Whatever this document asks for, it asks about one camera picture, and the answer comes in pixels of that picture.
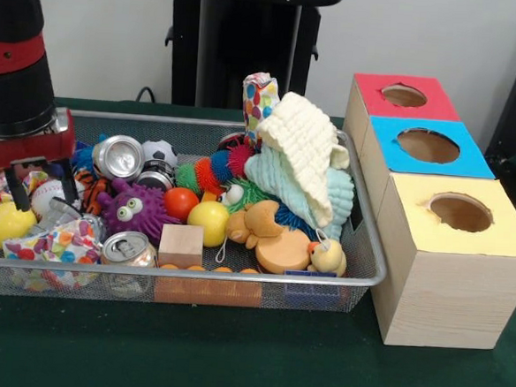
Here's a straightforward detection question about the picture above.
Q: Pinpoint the shallow clear mesh bin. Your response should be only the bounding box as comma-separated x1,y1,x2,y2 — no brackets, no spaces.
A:
0,104,398,323

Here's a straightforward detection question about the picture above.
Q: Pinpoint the white baseball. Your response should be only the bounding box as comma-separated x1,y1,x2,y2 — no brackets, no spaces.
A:
30,178,84,222

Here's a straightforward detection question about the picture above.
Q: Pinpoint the small yellow ball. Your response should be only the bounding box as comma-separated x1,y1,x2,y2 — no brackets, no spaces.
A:
186,200,231,249

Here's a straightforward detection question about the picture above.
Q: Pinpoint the purple googly-eyed monster toy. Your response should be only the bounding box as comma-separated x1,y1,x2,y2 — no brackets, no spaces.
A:
95,178,185,247

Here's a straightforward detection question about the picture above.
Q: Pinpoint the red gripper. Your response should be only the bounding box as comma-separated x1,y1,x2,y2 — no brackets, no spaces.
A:
0,126,86,217

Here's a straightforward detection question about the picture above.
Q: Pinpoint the orange toy brick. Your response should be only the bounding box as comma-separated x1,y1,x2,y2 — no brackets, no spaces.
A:
151,259,262,309

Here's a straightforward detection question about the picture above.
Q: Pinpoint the open-top silver can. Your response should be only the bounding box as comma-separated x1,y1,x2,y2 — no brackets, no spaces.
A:
100,229,159,269

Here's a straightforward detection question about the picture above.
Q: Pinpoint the small yellow rubber duck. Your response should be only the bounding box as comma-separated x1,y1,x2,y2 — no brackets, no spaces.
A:
307,228,350,277

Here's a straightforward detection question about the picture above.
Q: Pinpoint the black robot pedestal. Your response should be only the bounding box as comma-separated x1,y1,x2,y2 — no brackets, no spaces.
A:
152,0,345,118

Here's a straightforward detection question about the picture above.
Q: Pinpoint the wooden box with three holes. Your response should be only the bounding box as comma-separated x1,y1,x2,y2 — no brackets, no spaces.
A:
328,72,516,354

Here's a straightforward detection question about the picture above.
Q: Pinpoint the small orange ball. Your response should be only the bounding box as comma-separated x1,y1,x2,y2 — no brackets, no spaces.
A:
163,186,201,222

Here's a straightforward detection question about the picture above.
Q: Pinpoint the multicolour polka dot cloth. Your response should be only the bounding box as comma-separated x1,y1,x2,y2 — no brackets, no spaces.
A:
2,214,104,268
239,72,282,147

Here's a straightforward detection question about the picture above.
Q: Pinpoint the crushed silver can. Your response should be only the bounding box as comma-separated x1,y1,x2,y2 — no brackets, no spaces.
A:
91,133,147,183

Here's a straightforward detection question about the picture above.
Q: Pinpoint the black and white soccer ball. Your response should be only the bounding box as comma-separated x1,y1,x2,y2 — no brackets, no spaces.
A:
141,140,179,171

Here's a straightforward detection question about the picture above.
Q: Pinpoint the orange foam duck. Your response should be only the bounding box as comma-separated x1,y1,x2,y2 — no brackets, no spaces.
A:
224,198,316,277

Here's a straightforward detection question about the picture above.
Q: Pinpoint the cream knit cloth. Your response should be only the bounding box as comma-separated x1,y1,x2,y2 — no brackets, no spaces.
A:
250,89,355,231

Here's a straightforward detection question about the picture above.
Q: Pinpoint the mint green cloth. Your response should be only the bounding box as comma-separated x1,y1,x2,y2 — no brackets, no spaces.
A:
240,144,360,243

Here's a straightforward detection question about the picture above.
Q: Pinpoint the wooden cube block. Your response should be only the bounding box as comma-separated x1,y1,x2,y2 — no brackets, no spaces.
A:
156,224,205,270

